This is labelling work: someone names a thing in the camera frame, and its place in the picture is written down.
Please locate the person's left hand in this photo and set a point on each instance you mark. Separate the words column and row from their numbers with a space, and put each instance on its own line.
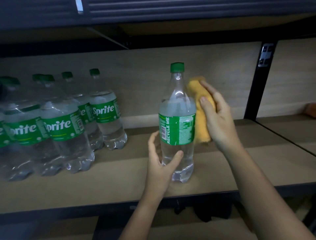
column 158, row 175

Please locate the person's right hand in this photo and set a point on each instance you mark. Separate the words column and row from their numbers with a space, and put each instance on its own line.
column 221, row 126

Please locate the person's left thumb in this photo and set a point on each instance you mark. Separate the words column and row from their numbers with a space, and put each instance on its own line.
column 174, row 159

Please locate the person's right thumb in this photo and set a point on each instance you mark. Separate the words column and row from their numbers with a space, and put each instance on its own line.
column 206, row 107

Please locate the yellow cleaning cloth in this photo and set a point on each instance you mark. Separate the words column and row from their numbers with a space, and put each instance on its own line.
column 201, row 123

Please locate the green-capped soda bottle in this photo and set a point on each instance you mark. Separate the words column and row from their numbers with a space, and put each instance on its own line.
column 176, row 123

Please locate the person's left forearm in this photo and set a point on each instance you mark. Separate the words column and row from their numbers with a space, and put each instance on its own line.
column 144, row 217

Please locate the person's right forearm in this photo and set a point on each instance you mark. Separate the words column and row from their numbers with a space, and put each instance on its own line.
column 261, row 195

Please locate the black metal shelving rack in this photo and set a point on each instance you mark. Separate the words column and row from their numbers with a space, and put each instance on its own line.
column 255, row 84

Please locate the cluster of clear soda bottles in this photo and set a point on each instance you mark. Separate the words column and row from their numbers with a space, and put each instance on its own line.
column 61, row 128

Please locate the white tag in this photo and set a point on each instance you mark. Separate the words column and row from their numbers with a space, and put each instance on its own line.
column 79, row 6

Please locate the silver metal shelf bracket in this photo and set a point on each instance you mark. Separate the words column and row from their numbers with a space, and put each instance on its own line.
column 265, row 55

